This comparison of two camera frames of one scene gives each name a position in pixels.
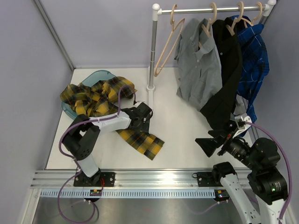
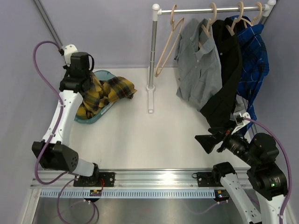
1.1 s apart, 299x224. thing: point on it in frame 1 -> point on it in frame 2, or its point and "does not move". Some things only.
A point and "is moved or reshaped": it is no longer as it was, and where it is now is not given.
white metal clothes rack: x=241 y=105 does not move
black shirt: x=219 y=112 does not move
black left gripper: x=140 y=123 -> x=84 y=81
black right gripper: x=210 y=144 does not move
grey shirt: x=200 y=79 does not move
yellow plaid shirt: x=104 y=98 is moved or reshaped
